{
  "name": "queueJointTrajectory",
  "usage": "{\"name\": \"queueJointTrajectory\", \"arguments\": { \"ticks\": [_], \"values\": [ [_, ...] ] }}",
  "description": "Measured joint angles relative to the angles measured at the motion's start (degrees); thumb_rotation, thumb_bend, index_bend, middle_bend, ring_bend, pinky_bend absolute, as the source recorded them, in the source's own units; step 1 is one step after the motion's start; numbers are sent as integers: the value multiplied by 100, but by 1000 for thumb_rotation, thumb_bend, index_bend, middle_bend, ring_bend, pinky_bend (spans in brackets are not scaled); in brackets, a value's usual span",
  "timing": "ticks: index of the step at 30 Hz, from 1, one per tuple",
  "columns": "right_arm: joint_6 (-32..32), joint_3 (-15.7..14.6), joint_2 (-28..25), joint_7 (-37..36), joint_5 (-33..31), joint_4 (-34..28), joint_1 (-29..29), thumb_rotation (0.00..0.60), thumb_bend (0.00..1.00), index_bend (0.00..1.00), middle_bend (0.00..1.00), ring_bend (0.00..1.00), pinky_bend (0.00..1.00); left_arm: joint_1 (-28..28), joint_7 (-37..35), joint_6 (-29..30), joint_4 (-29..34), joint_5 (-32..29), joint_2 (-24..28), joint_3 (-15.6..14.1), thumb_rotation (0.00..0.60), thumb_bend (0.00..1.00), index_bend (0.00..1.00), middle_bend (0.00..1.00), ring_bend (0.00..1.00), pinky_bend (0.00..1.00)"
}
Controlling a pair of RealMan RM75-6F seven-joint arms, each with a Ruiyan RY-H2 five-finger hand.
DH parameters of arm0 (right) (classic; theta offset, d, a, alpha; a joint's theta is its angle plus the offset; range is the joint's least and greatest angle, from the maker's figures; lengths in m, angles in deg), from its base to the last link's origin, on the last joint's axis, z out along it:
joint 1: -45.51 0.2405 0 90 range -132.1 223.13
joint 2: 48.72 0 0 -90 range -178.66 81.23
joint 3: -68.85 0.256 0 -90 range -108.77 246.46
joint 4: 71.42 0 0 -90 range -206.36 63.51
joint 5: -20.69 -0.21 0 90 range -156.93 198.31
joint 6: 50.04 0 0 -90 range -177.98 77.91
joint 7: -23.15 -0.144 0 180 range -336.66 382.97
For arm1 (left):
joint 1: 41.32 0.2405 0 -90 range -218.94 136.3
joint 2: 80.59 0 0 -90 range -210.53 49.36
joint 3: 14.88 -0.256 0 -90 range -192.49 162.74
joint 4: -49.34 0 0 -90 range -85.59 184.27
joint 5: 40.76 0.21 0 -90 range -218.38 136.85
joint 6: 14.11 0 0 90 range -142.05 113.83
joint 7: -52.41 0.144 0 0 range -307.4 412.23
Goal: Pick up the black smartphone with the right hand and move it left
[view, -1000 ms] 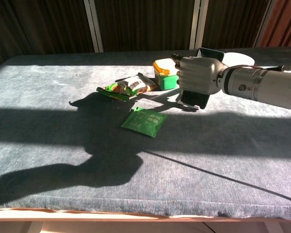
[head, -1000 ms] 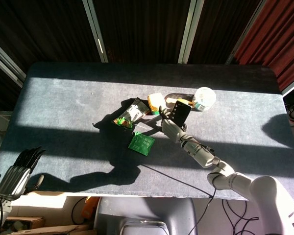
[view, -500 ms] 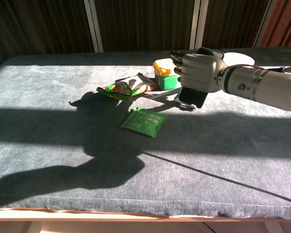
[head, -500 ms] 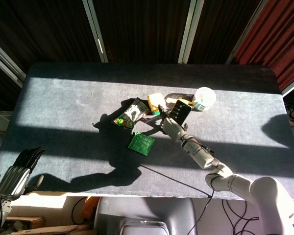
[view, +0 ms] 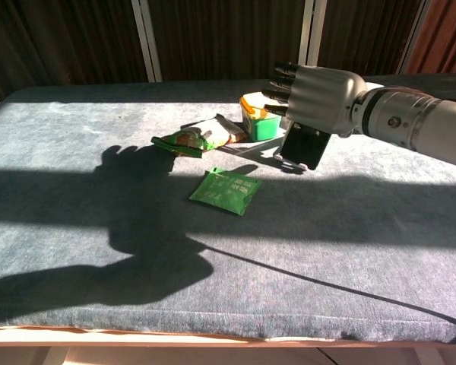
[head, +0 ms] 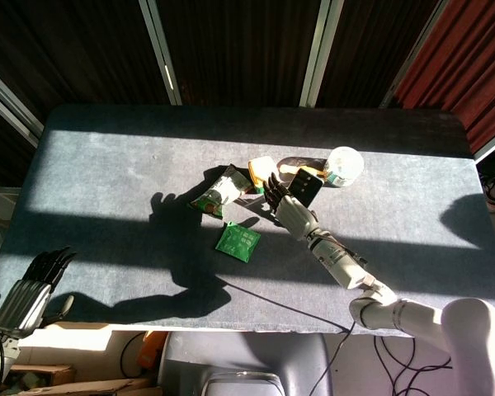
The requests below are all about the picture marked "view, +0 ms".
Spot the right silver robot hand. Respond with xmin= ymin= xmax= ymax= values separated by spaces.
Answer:
xmin=261 ymin=62 xmax=368 ymax=138

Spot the green box cream lid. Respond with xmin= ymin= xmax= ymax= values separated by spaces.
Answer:
xmin=239 ymin=92 xmax=283 ymax=143

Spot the dark brown curtain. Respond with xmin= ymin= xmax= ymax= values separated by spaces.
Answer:
xmin=0 ymin=0 xmax=426 ymax=102

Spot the green white snack bag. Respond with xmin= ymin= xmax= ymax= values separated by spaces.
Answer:
xmin=150 ymin=113 xmax=249 ymax=159

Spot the green flat sachet packet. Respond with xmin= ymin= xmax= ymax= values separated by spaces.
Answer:
xmin=188 ymin=166 xmax=264 ymax=217

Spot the red curtain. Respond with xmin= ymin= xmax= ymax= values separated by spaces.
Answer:
xmin=404 ymin=0 xmax=456 ymax=75

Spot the blue grey table cloth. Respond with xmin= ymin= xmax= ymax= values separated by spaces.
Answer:
xmin=0 ymin=74 xmax=456 ymax=345

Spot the white window frame post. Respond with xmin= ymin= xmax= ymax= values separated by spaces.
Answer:
xmin=131 ymin=0 xmax=163 ymax=83
xmin=296 ymin=0 xmax=328 ymax=68
xmin=397 ymin=0 xmax=432 ymax=75

